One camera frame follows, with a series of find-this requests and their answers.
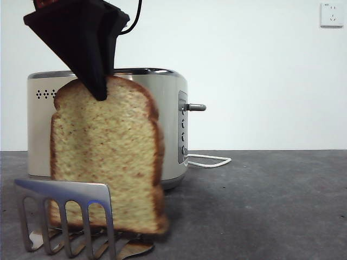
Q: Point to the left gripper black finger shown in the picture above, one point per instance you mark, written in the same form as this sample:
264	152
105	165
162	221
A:
112	27
76	40

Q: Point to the brown-crusted bread slice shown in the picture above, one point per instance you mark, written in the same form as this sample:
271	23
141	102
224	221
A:
108	149

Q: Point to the grey toaster lever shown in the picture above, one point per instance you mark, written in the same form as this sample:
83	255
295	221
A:
196	107

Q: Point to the cream two-slot toaster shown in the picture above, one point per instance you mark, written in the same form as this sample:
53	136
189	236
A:
170	94

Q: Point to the shiny metal toast rack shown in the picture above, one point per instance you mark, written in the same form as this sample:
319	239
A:
62	189

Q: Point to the white wall socket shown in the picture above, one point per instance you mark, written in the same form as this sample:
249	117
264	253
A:
332	16

